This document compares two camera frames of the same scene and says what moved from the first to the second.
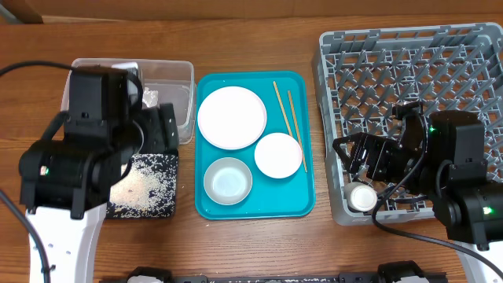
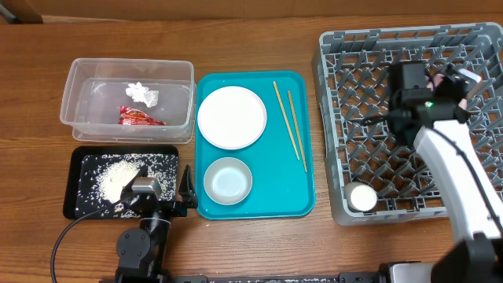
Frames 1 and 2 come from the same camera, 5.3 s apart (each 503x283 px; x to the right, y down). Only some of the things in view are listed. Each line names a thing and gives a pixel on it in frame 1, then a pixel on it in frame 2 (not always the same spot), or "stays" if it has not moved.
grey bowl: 227,181 stays
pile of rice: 148,189 stays
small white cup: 361,196 stays
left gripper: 162,124 -> 188,194
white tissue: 150,97 stays
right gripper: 380,149 -> 465,115
